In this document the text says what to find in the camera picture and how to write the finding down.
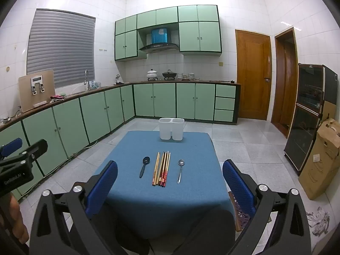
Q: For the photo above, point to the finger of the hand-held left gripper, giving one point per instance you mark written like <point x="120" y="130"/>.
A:
<point x="37" y="148"/>
<point x="12" y="144"/>

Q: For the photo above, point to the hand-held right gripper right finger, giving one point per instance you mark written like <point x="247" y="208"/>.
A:
<point x="236" y="188"/>

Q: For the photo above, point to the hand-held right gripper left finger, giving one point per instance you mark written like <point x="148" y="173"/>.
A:
<point x="103" y="188"/>

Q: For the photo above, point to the group of wooden chopsticks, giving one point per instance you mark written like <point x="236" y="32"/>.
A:
<point x="160" y="170"/>

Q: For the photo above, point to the white plastic utensil holder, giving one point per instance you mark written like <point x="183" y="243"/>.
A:
<point x="171" y="130"/>

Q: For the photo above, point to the person's left hand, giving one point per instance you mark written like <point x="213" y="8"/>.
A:
<point x="18" y="217"/>

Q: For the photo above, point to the green base cabinet run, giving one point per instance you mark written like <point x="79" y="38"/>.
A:
<point x="172" y="101"/>
<point x="66" y="127"/>

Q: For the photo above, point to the black plastic spoon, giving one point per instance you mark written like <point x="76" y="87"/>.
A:
<point x="146" y="160"/>

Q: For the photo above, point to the wooden cutting board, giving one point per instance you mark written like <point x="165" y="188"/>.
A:
<point x="26" y="95"/>

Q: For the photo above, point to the red cloth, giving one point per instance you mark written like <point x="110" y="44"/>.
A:
<point x="57" y="97"/>

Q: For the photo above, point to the metal spoon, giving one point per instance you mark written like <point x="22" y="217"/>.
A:
<point x="181" y="162"/>

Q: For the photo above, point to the blue tablecloth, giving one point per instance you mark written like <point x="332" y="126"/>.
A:
<point x="164" y="199"/>

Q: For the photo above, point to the dark wooden countertop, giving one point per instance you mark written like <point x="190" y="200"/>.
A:
<point x="71" y="96"/>

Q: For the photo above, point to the metal sink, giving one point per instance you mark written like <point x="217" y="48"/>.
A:
<point x="81" y="92"/>

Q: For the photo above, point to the metal faucet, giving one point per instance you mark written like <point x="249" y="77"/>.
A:
<point x="86" y="79"/>

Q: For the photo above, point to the green three-drawer unit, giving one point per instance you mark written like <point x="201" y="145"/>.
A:
<point x="224" y="103"/>

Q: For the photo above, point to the clear plastic containers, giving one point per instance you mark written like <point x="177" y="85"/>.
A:
<point x="95" y="85"/>

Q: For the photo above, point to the crumpled printed cloth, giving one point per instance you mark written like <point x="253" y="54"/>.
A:
<point x="318" y="220"/>

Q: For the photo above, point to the cardboard box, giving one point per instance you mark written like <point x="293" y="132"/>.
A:
<point x="321" y="162"/>

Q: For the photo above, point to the black glass-front cabinet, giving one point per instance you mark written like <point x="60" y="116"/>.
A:
<point x="305" y="117"/>

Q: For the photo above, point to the grey window blind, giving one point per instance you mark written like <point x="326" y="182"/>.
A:
<point x="61" y="47"/>

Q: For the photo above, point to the white kettle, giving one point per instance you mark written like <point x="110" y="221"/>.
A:
<point x="118" y="80"/>

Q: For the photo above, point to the wooden door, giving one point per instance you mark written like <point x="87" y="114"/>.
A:
<point x="252" y="74"/>

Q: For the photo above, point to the glass jar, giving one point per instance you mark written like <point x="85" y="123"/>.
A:
<point x="191" y="76"/>

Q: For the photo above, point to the white lidded pot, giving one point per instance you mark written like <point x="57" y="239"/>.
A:
<point x="152" y="74"/>

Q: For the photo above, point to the black wok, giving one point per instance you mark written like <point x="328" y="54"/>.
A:
<point x="168" y="73"/>

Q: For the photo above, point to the blue-filmed hood chimney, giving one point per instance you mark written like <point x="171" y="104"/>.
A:
<point x="159" y="35"/>

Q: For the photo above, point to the white metal bracket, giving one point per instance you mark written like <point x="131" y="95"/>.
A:
<point x="37" y="83"/>

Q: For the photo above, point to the wooden door frame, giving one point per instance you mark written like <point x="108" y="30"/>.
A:
<point x="279" y="85"/>

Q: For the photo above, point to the green wall cabinet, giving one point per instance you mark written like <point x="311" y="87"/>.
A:
<point x="156" y="17"/>
<point x="199" y="32"/>
<point x="126" y="43"/>

